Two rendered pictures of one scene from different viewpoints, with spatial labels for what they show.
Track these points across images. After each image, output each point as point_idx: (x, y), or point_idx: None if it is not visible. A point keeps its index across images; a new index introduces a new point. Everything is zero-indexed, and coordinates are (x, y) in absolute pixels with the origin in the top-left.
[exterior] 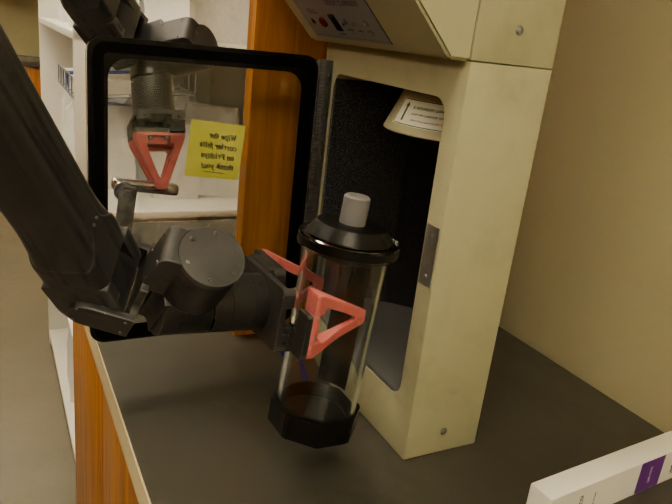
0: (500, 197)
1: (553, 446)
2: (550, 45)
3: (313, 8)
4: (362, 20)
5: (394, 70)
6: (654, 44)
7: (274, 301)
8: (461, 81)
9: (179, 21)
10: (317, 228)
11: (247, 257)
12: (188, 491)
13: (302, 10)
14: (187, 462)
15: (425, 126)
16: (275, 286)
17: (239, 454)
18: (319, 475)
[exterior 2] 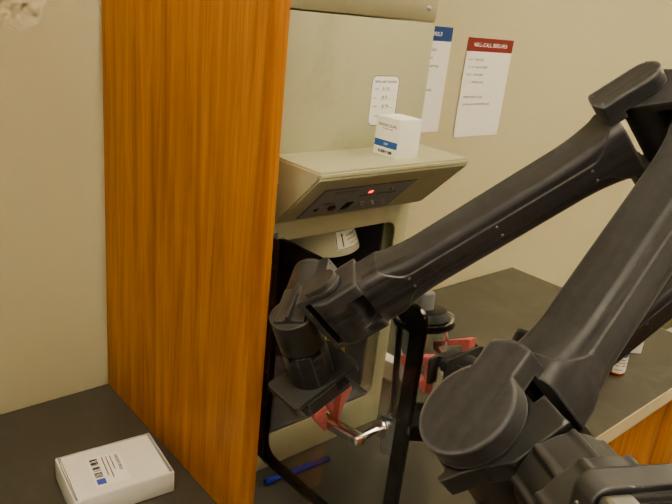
0: None
1: None
2: None
3: (335, 201)
4: (382, 198)
5: (353, 218)
6: None
7: (476, 357)
8: (405, 209)
9: (330, 266)
10: (444, 318)
11: (451, 359)
12: (466, 496)
13: (314, 205)
14: (444, 503)
15: (355, 242)
16: (476, 350)
17: (419, 482)
18: (414, 448)
